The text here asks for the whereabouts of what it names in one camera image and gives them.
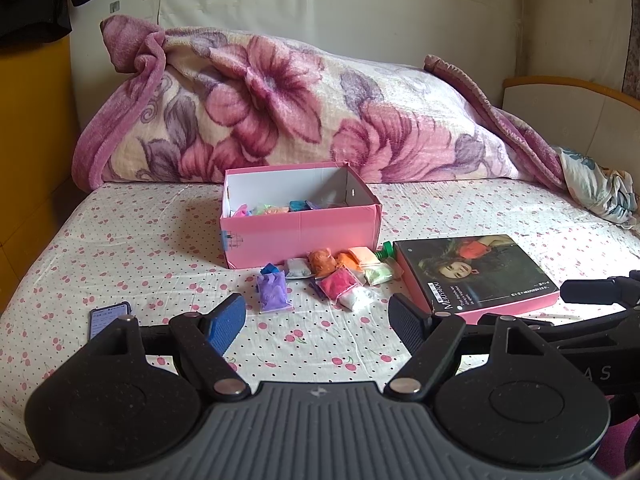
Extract pink box lid with portrait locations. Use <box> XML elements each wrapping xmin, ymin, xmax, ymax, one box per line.
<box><xmin>394</xmin><ymin>234</ymin><xmax>560</xmax><ymax>324</ymax></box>

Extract blue plastic toy bolt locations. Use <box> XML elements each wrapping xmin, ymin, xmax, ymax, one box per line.
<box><xmin>260</xmin><ymin>263</ymin><xmax>280</xmax><ymax>275</ymax></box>

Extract pink clay bag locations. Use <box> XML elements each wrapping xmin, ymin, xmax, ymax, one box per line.
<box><xmin>317</xmin><ymin>268</ymin><xmax>360</xmax><ymax>301</ymax></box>

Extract white clay bag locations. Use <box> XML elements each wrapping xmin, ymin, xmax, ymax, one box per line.
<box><xmin>337</xmin><ymin>285</ymin><xmax>374</xmax><ymax>312</ymax></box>

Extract light green clay bag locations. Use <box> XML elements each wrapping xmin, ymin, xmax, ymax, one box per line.
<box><xmin>362</xmin><ymin>262</ymin><xmax>395</xmax><ymax>286</ymax></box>

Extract purple clay bag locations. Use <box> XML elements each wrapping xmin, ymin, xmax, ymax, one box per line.
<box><xmin>257</xmin><ymin>272</ymin><xmax>291</xmax><ymax>313</ymax></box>

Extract crumpled floral cloth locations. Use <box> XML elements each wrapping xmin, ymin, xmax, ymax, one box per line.
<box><xmin>555</xmin><ymin>148</ymin><xmax>639</xmax><ymax>235</ymax></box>

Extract green plastic toy bolt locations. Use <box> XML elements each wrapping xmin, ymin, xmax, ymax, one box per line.
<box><xmin>375</xmin><ymin>242</ymin><xmax>396</xmax><ymax>261</ymax></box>

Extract peach clay bag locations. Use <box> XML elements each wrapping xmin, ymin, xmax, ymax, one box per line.
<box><xmin>348</xmin><ymin>247</ymin><xmax>380</xmax><ymax>268</ymax></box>

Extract black smartphone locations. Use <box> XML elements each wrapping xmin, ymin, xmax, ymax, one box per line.
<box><xmin>88</xmin><ymin>301</ymin><xmax>131</xmax><ymax>339</ymax></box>

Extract grey clay bag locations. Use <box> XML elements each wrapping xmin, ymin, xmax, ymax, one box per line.
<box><xmin>284</xmin><ymin>258</ymin><xmax>314</xmax><ymax>280</ymax></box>

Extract dark orange clay bag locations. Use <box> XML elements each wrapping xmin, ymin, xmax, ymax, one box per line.
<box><xmin>308</xmin><ymin>248</ymin><xmax>338</xmax><ymax>278</ymax></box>

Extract pink open cardboard box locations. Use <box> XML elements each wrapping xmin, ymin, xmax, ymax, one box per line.
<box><xmin>219</xmin><ymin>162</ymin><xmax>382</xmax><ymax>270</ymax></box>

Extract clay bags inside box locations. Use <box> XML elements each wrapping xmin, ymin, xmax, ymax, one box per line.
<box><xmin>224</xmin><ymin>198</ymin><xmax>347</xmax><ymax>218</ymax></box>

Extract wooden bed footboard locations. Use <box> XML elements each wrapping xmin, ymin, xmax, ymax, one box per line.
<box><xmin>502</xmin><ymin>76</ymin><xmax>640</xmax><ymax>181</ymax></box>

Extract yellow wooden wardrobe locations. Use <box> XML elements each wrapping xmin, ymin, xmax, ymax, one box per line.
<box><xmin>1</xmin><ymin>37</ymin><xmax>84</xmax><ymax>308</ymax></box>

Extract floral pink fleece blanket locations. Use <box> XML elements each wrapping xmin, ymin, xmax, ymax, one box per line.
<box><xmin>72</xmin><ymin>15</ymin><xmax>565</xmax><ymax>191</ymax></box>

